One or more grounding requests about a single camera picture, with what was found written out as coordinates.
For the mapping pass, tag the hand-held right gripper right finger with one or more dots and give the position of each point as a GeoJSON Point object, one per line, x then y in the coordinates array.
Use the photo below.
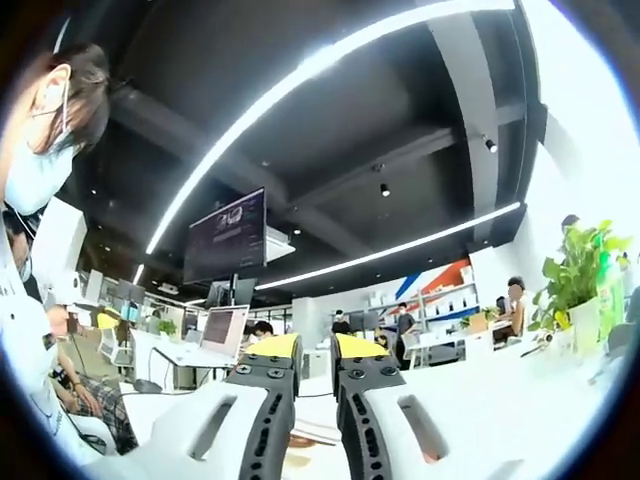
{"type": "Point", "coordinates": [372, 400]}

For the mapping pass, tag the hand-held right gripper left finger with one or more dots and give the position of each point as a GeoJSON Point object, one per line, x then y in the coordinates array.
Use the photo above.
{"type": "Point", "coordinates": [250, 400]}

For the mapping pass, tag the open silver laptop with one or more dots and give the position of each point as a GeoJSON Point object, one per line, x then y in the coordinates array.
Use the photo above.
{"type": "Point", "coordinates": [220, 332]}

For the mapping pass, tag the black computer mouse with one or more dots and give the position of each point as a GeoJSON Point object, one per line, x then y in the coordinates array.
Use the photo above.
{"type": "Point", "coordinates": [146, 386]}

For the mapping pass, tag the white shelf with boxes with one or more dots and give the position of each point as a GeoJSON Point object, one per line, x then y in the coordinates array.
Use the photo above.
{"type": "Point", "coordinates": [440, 300]}

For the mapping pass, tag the yellow and white office chair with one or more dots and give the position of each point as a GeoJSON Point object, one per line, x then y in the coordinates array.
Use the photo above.
{"type": "Point", "coordinates": [111, 330]}

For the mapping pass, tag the straight ceiling light strip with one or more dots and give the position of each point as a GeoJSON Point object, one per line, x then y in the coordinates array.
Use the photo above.
{"type": "Point", "coordinates": [400, 245]}

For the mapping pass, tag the hanging dark monitor screen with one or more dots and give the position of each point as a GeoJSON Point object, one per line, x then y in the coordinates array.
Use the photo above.
{"type": "Point", "coordinates": [225, 240]}

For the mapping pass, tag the black ceiling spotlight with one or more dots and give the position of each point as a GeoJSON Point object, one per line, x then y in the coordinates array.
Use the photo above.
{"type": "Point", "coordinates": [385, 189]}
{"type": "Point", "coordinates": [491, 145]}

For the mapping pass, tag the white plant pot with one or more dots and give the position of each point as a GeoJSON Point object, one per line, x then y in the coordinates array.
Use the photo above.
{"type": "Point", "coordinates": [584, 322]}

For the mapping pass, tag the person with blue face mask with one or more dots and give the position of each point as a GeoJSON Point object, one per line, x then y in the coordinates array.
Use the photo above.
{"type": "Point", "coordinates": [25, 380]}

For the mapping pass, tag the green leafy plant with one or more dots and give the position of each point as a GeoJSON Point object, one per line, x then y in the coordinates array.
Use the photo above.
{"type": "Point", "coordinates": [575, 275]}

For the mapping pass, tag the green plastic bottle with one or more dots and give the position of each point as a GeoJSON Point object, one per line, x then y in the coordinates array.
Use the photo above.
{"type": "Point", "coordinates": [612, 295]}

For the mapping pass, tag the long curved ceiling light strip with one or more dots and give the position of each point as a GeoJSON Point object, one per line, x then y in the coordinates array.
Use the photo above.
{"type": "Point", "coordinates": [280, 100]}

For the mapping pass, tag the person's masked head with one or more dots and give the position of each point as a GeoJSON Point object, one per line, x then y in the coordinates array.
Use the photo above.
{"type": "Point", "coordinates": [55, 135]}

